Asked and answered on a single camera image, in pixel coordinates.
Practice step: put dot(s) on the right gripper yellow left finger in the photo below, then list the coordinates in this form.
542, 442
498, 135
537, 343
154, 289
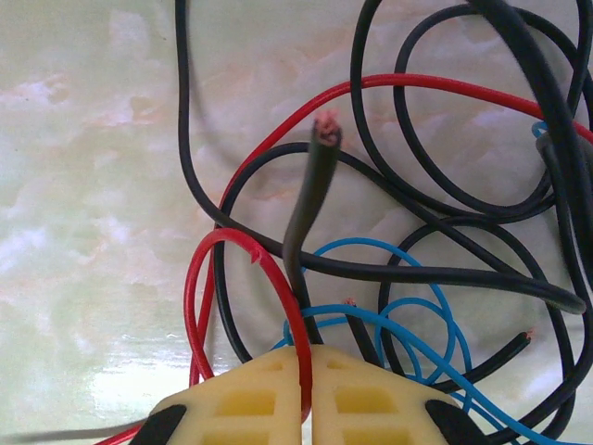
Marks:
241, 408

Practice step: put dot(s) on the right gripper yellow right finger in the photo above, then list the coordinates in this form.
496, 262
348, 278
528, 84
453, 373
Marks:
370, 408

